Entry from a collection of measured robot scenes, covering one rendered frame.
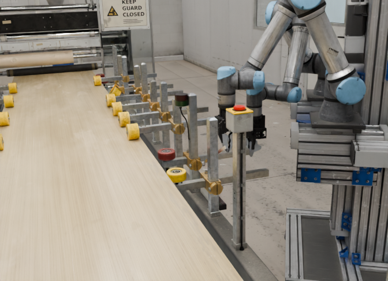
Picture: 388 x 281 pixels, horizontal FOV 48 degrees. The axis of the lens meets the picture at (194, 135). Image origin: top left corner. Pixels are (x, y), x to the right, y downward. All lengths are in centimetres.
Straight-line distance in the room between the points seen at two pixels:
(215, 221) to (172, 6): 954
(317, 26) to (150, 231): 100
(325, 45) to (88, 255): 116
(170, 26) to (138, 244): 996
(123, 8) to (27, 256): 331
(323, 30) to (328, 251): 130
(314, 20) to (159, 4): 935
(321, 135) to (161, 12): 926
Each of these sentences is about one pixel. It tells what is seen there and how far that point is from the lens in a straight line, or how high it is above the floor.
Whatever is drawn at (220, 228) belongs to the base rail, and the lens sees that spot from 178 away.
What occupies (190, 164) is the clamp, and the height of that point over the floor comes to 85.
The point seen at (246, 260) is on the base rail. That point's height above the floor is 70.
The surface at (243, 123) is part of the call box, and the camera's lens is 144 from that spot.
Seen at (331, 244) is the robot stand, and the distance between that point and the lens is 268.
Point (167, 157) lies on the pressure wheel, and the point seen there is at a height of 89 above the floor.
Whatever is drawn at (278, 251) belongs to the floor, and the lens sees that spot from 295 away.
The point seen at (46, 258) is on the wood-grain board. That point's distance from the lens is 133.
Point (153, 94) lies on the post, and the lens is 265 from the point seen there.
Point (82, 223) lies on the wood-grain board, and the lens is 147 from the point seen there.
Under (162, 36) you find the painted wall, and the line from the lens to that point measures 1107.
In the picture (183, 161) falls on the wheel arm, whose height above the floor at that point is 85.
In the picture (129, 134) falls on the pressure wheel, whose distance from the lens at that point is 217.
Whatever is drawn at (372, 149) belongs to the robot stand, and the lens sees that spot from 197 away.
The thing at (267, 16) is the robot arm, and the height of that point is 147.
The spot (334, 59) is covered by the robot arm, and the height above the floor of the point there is 133.
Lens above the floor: 159
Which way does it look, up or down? 18 degrees down
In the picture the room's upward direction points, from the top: 2 degrees counter-clockwise
